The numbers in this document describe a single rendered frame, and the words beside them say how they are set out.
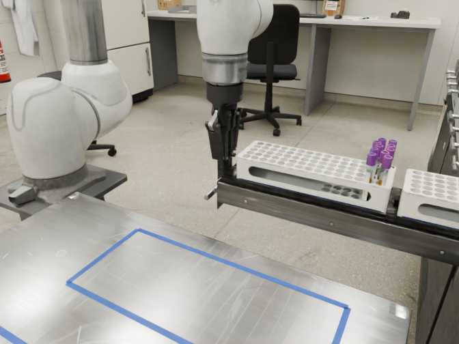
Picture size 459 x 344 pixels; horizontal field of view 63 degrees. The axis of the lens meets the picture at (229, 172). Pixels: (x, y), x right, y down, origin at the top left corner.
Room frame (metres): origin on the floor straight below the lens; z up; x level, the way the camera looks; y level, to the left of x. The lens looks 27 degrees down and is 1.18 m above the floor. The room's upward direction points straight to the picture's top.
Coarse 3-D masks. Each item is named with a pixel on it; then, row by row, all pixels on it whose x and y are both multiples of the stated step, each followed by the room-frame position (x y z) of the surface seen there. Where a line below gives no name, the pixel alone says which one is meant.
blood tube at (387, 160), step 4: (384, 156) 0.57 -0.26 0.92; (388, 156) 0.57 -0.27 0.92; (384, 160) 0.57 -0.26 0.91; (388, 160) 0.56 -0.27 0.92; (384, 164) 0.56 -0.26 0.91; (388, 164) 0.56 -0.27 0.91; (384, 168) 0.56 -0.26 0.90; (388, 168) 0.56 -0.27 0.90; (380, 172) 0.57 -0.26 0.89; (384, 172) 0.56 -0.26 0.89; (388, 172) 0.57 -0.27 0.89; (380, 176) 0.57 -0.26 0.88; (384, 176) 0.56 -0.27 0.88; (380, 180) 0.57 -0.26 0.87; (384, 180) 0.56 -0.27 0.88; (380, 184) 0.57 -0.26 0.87; (384, 184) 0.56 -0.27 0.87
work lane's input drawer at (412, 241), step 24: (216, 192) 0.75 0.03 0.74; (240, 192) 0.66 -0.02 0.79; (264, 192) 0.64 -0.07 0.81; (288, 192) 0.63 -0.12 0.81; (288, 216) 0.62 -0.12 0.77; (312, 216) 0.59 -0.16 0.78; (336, 216) 0.57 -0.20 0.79; (360, 216) 0.56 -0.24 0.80; (384, 216) 0.55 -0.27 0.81; (384, 240) 0.53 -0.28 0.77; (408, 240) 0.52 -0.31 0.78; (432, 240) 0.50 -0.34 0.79; (456, 240) 0.49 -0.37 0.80; (456, 264) 0.48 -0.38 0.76
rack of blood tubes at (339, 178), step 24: (264, 144) 0.75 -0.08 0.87; (240, 168) 0.68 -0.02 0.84; (264, 168) 0.66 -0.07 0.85; (288, 168) 0.64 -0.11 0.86; (312, 168) 0.63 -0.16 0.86; (336, 168) 0.63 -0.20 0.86; (360, 168) 0.63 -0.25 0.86; (312, 192) 0.61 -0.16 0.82; (336, 192) 0.63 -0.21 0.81; (360, 192) 0.61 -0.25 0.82; (384, 192) 0.56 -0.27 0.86
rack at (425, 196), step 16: (416, 176) 0.61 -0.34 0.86; (432, 176) 0.61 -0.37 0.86; (448, 176) 0.60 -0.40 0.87; (416, 192) 0.54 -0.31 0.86; (432, 192) 0.54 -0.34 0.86; (448, 192) 0.55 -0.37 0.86; (400, 208) 0.55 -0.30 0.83; (416, 208) 0.53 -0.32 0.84; (432, 208) 0.58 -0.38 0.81; (448, 208) 0.58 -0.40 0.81; (448, 224) 0.51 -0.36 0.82
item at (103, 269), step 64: (0, 256) 0.43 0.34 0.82; (64, 256) 0.43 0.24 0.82; (128, 256) 0.43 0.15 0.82; (192, 256) 0.43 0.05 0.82; (256, 256) 0.43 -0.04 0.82; (0, 320) 0.31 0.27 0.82; (64, 320) 0.31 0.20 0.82; (128, 320) 0.31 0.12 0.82; (192, 320) 0.31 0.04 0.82; (256, 320) 0.31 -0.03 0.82; (320, 320) 0.31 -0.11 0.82; (384, 320) 0.31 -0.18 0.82
